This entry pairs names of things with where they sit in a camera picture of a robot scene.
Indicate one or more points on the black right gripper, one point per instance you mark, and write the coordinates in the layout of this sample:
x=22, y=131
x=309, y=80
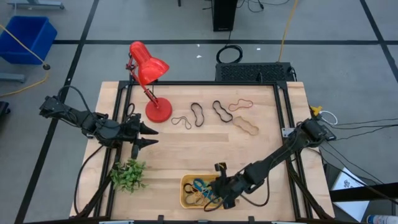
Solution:
x=231, y=186

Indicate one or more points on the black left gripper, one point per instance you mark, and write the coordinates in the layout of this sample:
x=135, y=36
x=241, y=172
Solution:
x=133, y=130

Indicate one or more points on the large blue rubber band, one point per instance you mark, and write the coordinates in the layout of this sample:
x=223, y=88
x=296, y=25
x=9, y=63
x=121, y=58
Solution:
x=199, y=183

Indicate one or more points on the thin tan rubber band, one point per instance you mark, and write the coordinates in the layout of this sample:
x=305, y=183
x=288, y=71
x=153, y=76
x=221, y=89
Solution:
x=194, y=199

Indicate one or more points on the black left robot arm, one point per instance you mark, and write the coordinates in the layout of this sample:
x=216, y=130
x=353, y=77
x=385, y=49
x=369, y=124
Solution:
x=102, y=129

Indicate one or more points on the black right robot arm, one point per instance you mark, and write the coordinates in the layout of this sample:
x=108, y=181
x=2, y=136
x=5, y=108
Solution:
x=280, y=155

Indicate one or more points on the yellow plastic bin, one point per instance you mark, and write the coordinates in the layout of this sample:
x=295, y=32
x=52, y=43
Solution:
x=184, y=202

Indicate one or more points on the thin black rubber band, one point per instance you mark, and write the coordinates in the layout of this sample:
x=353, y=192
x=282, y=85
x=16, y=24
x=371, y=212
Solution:
x=190, y=126

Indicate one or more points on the wide tan rubber band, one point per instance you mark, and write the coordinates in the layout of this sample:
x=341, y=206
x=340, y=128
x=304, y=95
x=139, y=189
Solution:
x=256, y=130

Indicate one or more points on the thin red rubber band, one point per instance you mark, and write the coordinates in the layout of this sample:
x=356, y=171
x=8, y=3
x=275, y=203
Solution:
x=252, y=104

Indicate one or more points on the blue plastic storage bin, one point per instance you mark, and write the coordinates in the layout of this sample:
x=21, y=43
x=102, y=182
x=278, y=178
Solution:
x=28, y=37

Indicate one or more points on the green artificial plant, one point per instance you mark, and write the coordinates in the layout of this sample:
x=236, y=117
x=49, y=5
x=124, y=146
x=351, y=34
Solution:
x=127, y=175

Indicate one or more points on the red desk lamp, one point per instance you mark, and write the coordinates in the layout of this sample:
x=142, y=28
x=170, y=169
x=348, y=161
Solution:
x=149, y=67

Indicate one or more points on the silver mounting plate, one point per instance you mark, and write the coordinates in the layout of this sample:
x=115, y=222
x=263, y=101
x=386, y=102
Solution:
x=286, y=132

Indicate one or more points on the black perforated case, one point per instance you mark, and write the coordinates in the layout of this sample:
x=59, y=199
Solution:
x=252, y=72

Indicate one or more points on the yellow connector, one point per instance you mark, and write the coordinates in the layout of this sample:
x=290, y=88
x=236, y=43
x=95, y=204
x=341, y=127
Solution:
x=316, y=109

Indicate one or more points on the white printed paper box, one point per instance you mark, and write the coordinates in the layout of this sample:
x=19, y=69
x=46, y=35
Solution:
x=348, y=186

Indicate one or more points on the black computer tower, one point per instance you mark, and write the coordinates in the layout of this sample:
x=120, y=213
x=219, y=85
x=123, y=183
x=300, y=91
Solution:
x=224, y=15

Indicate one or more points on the grey metal foot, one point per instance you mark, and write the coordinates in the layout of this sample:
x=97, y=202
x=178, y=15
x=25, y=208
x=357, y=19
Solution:
x=12, y=77

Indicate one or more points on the black metal beam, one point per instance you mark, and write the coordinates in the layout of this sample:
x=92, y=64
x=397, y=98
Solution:
x=363, y=192

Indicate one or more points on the white blue canister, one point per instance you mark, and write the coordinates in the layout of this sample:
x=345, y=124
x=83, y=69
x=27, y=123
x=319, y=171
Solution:
x=382, y=219

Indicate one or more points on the grey metal stand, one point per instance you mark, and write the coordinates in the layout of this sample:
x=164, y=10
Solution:
x=37, y=4

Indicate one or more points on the black aluminium table frame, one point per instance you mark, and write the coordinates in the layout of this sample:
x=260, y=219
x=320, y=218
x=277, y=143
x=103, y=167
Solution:
x=202, y=83

